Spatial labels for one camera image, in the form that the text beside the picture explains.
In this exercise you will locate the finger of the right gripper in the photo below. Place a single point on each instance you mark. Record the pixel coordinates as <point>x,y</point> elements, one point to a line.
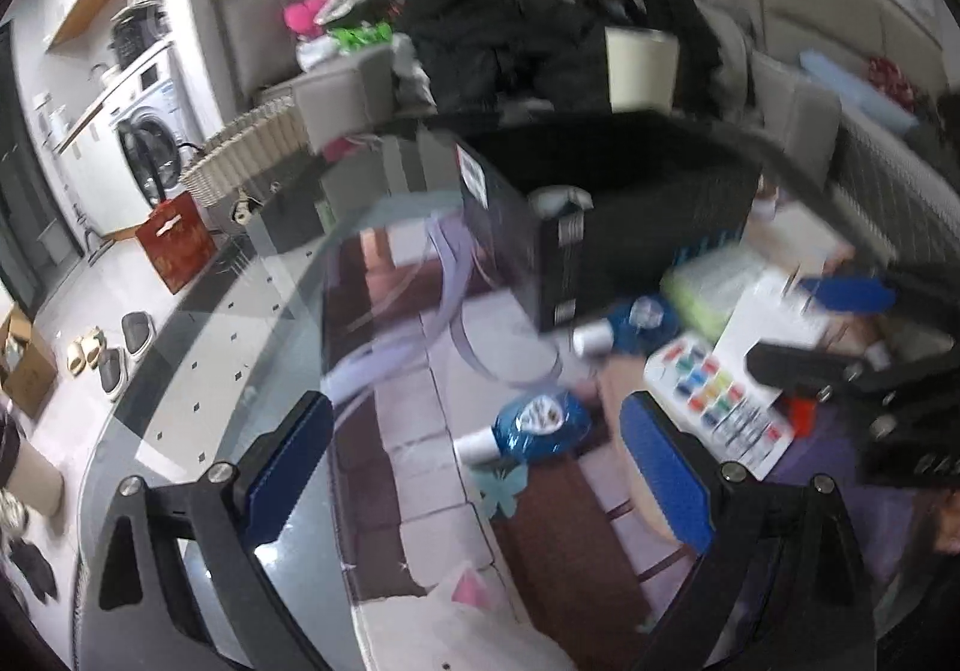
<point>919,292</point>
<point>822,376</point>

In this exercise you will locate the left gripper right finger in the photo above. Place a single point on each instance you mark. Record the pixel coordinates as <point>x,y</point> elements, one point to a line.
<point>779,581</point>

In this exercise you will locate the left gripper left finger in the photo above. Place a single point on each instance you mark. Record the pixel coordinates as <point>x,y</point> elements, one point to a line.
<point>139,610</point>

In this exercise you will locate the silver remote control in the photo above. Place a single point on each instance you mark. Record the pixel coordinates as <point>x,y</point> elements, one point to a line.
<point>731,416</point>

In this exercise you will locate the green lidded plastic case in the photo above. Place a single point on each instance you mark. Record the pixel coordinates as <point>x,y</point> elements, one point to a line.
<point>704,291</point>

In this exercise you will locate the blue tape dispenser far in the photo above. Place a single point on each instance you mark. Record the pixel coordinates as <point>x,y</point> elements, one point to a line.
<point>641,326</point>

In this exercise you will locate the blue tape dispenser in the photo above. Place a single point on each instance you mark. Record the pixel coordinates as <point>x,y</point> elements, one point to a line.
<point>641,326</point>
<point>530,429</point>

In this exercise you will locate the grey sofa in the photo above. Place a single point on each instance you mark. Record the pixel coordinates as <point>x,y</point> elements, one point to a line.
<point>800,109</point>

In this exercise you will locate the cardboard box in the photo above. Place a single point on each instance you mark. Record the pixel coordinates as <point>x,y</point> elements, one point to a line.
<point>29,369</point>

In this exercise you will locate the blue tape dispenser near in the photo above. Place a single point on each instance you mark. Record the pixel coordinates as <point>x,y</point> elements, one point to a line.
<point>530,429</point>

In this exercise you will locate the black storage box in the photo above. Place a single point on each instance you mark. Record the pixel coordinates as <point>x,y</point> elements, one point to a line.
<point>580,211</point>

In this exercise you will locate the red gift bag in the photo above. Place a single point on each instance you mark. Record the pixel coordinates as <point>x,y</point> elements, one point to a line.
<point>176,241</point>

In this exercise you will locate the white cylindrical cup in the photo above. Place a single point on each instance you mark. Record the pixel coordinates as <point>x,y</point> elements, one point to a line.
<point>642,67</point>

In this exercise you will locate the black jacket pile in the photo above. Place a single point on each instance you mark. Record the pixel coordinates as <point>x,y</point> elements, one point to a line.
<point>480,54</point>

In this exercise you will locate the white washing machine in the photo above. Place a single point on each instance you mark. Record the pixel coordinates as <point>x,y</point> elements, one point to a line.
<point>151,117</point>

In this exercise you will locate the woven wicker basket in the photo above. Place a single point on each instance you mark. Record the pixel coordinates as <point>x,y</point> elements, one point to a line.
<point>253,144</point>

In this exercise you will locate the grey back cushion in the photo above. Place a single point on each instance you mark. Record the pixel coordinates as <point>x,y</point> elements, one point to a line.
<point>260,49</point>

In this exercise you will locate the pink plush toy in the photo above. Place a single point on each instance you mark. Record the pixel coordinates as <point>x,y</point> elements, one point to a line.
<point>300,18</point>

